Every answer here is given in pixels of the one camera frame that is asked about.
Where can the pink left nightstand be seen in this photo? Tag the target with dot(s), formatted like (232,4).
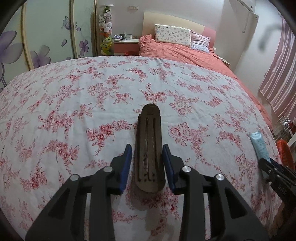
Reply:
(127,47)

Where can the floral white pillow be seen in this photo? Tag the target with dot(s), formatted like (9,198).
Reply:
(172,34)

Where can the plush toy tower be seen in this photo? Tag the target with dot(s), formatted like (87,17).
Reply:
(105,30)

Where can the wall socket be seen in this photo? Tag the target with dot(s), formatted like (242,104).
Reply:
(133,7)

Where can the orange plastic basket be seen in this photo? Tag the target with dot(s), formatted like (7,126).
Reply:
(285,154)

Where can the white mug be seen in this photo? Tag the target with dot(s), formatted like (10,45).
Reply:
(128,37)

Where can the salmon pink duvet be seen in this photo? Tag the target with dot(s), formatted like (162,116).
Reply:
(148,47)

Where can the beige pink headboard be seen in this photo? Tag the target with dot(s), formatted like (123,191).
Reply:
(150,19)

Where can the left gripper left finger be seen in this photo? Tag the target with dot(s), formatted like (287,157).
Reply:
(63,216)

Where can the sliding wardrobe with flowers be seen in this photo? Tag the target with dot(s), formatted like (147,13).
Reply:
(44,32)

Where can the brown hair clip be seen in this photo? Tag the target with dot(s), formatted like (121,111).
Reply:
(149,170)

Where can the light blue tube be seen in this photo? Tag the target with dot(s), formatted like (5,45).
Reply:
(259,146)

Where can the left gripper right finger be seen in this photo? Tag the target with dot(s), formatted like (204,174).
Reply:
(231,218)

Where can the striped pink pillow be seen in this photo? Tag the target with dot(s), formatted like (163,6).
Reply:
(200,42)

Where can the right nightstand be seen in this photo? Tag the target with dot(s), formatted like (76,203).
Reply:
(225,62)

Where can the pink curtain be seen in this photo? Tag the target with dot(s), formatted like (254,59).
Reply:
(278,85)

